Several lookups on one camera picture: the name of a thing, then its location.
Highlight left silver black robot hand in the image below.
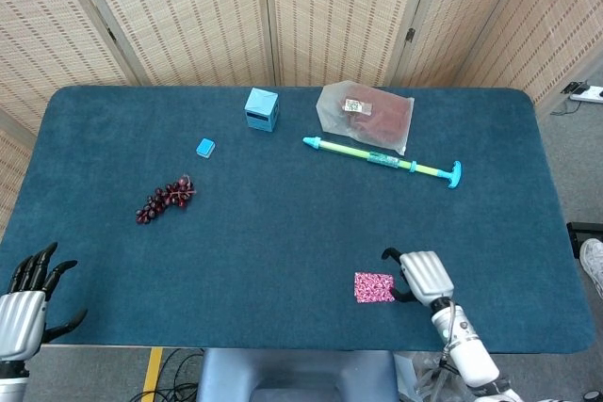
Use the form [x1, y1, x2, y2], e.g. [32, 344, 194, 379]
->
[0, 241, 90, 362]

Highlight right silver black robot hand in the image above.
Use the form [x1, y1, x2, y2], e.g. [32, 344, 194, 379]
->
[380, 247, 456, 308]

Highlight pink patterned rectangular block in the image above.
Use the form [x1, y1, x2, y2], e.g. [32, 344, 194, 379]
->
[353, 271, 396, 304]

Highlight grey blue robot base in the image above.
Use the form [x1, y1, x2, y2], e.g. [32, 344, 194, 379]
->
[195, 348, 401, 402]

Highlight clear crumpled plastic bag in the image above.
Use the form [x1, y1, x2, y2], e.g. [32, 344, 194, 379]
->
[393, 352, 472, 402]

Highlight green blue toy water pump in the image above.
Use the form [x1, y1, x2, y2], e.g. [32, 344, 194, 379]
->
[301, 136, 464, 191]

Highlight blue carpet table cover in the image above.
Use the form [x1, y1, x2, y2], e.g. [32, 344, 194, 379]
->
[0, 85, 597, 355]

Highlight black floor stand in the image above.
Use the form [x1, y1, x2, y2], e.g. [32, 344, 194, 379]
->
[566, 221, 603, 260]

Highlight clear bag with red contents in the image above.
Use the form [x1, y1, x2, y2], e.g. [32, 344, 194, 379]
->
[316, 80, 416, 156]

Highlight woven bamboo screen panel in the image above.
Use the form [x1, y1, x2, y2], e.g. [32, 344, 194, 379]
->
[63, 0, 279, 88]
[261, 0, 442, 88]
[390, 0, 531, 88]
[0, 107, 37, 238]
[0, 0, 142, 135]
[454, 0, 603, 106]

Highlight white sneaker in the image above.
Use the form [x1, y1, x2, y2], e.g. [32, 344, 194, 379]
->
[579, 237, 603, 302]

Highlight dark red grape bunch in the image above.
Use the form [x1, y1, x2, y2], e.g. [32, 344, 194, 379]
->
[135, 174, 197, 227]

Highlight light blue cardboard box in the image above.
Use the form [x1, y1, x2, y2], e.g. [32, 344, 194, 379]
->
[244, 87, 280, 134]

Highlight white power strip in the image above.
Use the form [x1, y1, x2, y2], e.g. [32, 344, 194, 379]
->
[560, 81, 603, 105]

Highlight small blue white box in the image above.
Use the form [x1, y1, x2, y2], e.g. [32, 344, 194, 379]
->
[195, 137, 218, 159]

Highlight black floor cables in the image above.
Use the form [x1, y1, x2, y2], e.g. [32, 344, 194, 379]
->
[126, 347, 206, 402]

